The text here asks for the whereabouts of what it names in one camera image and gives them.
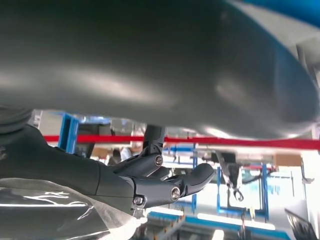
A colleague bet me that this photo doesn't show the blue background shelving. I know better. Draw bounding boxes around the blue background shelving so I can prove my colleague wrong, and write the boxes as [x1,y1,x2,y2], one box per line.
[147,143,292,240]

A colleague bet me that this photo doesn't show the red barrier belt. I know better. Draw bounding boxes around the red barrier belt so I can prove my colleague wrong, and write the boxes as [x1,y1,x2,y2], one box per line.
[43,134,320,152]

